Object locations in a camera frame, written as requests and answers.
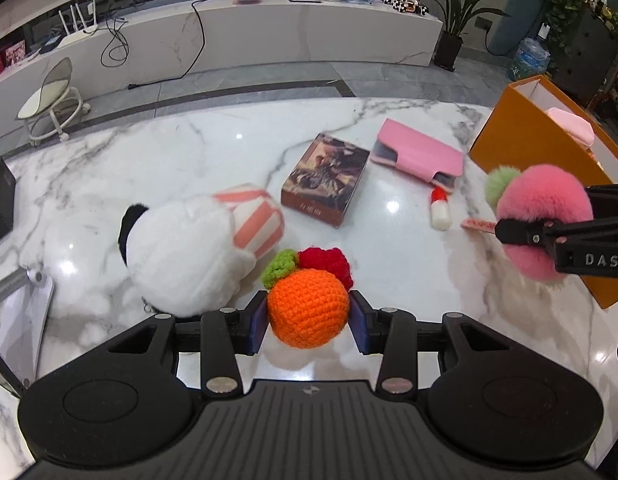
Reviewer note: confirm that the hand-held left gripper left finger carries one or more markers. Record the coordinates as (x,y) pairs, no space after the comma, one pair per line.
(256,324)

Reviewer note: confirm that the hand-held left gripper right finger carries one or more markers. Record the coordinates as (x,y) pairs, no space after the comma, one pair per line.
(361,324)

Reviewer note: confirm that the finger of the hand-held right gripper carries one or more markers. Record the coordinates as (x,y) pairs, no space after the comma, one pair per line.
(526,232)
(609,201)

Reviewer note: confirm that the orange crochet fruit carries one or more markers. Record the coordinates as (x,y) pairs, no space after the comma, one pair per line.
(309,305)

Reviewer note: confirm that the pink mini bag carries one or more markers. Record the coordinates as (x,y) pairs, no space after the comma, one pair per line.
(571,127)

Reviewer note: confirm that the orange cardboard box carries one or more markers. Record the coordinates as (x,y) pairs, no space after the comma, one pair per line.
(519,132)

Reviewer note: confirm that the pink wallet case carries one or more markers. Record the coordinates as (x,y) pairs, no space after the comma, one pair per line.
(419,152)

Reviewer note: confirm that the dark picture card box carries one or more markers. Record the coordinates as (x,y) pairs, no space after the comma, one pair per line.
(324,175)

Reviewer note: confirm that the small pink tag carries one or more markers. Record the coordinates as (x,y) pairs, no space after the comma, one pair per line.
(479,225)

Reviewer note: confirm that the white red capsule toy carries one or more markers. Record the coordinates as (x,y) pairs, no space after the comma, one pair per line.
(441,212)

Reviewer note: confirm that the white panda plush striped hat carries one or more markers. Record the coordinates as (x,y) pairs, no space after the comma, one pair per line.
(184,255)

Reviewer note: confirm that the grey cabinet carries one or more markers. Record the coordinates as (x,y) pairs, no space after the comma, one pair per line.
(584,55)

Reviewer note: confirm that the blue water bottle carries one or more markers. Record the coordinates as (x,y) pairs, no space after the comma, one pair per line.
(529,60)

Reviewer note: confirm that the potted long-leaf plant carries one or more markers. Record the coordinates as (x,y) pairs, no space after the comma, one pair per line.
(448,52)

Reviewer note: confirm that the black white checked toy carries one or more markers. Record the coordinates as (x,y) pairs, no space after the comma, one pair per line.
(404,0)

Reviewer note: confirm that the white marble tv console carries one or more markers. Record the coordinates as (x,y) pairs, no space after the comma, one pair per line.
(289,35)

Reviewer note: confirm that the white rolling stool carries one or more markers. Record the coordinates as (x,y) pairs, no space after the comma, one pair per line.
(49,92)

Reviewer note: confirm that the white router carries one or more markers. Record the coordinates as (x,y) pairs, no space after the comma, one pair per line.
(79,39)

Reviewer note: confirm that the pink gift box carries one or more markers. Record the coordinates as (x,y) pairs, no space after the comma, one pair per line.
(15,54)

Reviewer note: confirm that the wall outlet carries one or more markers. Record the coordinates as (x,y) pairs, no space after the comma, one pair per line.
(484,24)

